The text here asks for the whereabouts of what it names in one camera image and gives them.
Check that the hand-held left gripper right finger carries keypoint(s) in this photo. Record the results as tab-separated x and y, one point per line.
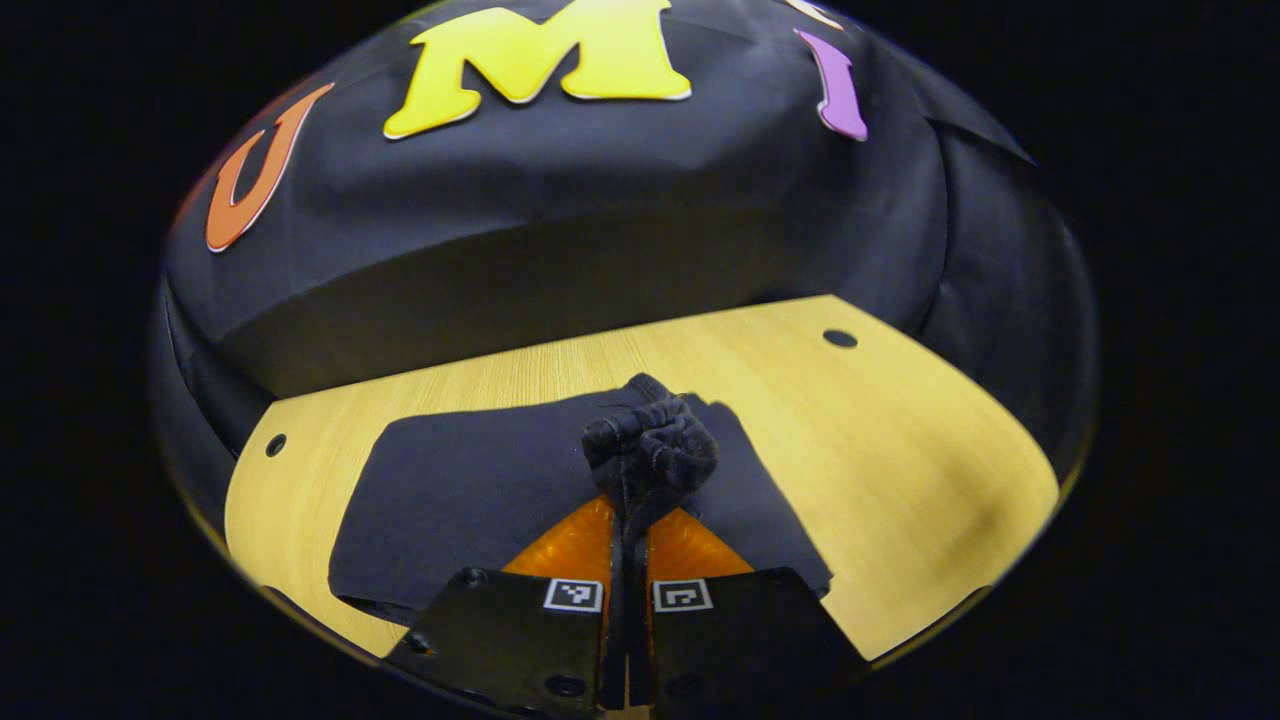
642	620

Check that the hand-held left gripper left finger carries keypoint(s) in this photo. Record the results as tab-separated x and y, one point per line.
616	620

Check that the dark grey jeans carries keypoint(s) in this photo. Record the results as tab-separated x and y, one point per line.
480	480

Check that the black backdrop cloth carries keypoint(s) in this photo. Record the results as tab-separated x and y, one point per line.
600	200

